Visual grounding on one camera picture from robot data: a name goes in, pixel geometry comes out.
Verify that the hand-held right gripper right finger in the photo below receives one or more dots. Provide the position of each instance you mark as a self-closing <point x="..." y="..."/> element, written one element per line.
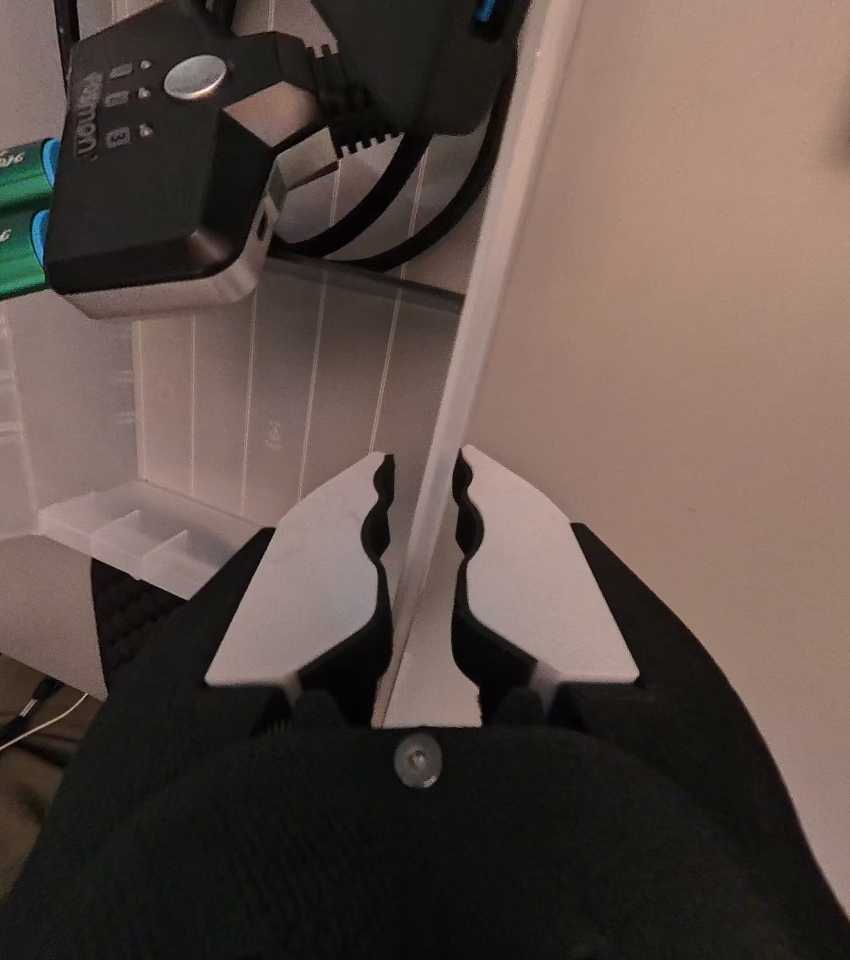
<point x="545" y="592"/>

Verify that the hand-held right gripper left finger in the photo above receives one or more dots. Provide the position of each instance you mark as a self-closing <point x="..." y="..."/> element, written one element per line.
<point x="297" y="592"/>

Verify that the clear plastic bin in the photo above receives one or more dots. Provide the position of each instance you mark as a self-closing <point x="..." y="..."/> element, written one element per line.
<point x="282" y="390"/>

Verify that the silver hdmi switch box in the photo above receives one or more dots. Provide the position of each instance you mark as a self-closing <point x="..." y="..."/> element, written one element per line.
<point x="132" y="187"/>

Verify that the black mesh pad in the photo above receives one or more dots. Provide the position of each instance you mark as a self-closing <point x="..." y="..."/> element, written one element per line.
<point x="125" y="607"/>

